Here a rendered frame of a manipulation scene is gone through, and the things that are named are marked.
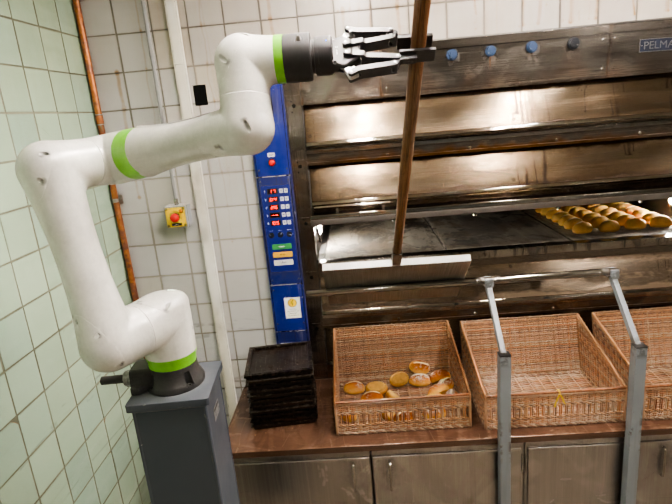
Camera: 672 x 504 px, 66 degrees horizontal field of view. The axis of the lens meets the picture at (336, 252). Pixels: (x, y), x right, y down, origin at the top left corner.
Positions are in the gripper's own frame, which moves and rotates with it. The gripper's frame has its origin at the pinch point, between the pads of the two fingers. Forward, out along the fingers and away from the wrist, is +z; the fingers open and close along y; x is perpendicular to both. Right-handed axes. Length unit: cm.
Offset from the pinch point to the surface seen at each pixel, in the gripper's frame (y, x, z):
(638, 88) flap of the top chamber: -72, -99, 111
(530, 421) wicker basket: 54, -143, 50
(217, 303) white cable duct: -9, -154, -81
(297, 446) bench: 58, -144, -42
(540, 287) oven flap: -6, -154, 71
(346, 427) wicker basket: 51, -150, -23
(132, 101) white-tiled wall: -82, -94, -105
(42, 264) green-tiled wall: -1, -84, -123
